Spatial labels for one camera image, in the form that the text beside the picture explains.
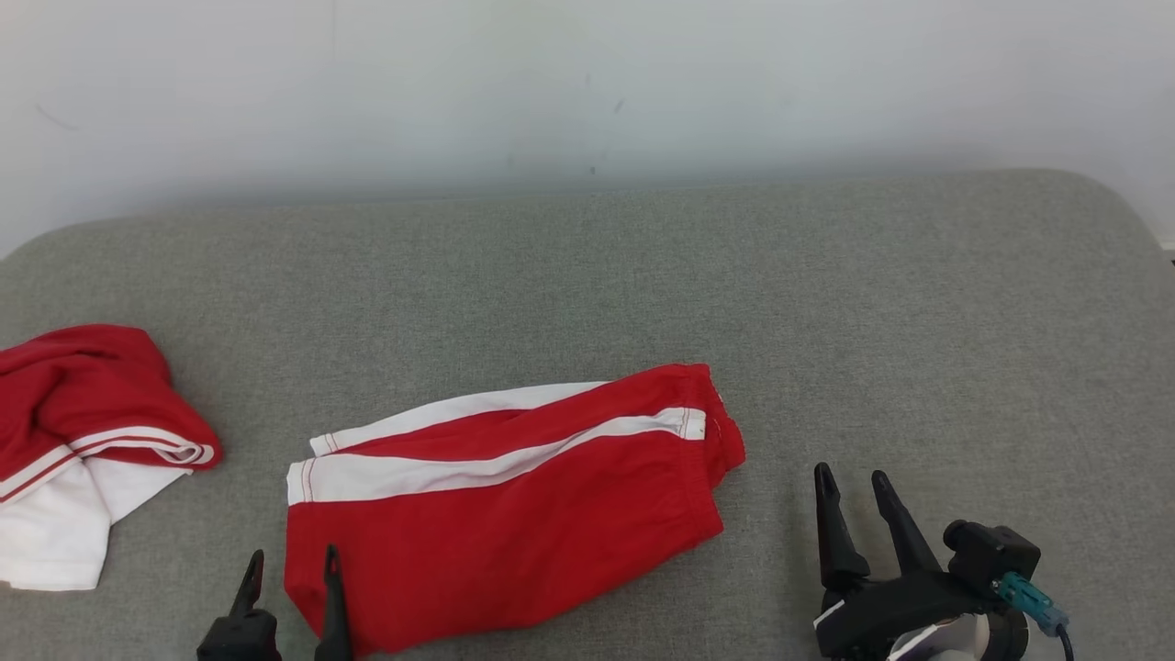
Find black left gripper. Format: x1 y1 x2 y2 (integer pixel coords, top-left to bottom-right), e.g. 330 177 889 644
196 544 353 661

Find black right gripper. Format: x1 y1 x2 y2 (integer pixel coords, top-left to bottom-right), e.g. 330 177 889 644
812 462 1030 661

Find red shorts with white stripes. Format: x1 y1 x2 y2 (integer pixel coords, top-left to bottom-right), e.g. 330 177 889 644
283 363 746 658

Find red basketball jersey white sleeves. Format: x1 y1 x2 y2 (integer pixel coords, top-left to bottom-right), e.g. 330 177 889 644
0 323 223 591

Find teal plug right camera cable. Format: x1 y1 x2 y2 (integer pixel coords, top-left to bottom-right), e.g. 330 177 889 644
994 572 1075 661

